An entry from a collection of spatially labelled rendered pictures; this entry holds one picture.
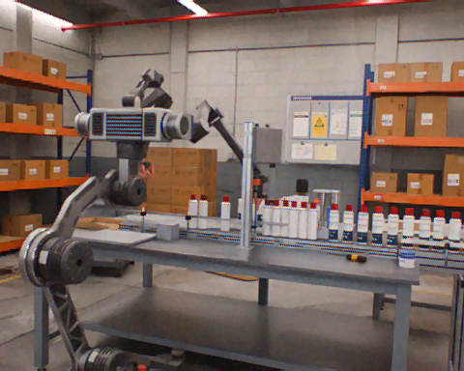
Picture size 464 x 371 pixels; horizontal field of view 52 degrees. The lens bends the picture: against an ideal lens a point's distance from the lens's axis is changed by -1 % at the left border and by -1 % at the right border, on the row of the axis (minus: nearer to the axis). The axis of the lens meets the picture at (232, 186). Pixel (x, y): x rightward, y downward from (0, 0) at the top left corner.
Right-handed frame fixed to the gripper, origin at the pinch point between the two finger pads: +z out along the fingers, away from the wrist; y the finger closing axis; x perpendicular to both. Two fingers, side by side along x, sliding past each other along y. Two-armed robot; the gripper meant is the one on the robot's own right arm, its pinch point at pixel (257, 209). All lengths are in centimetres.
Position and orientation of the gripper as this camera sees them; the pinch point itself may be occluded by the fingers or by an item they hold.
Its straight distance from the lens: 275.3
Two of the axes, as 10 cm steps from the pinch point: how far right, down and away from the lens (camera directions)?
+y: -9.3, -0.5, 3.6
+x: -3.7, 0.5, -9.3
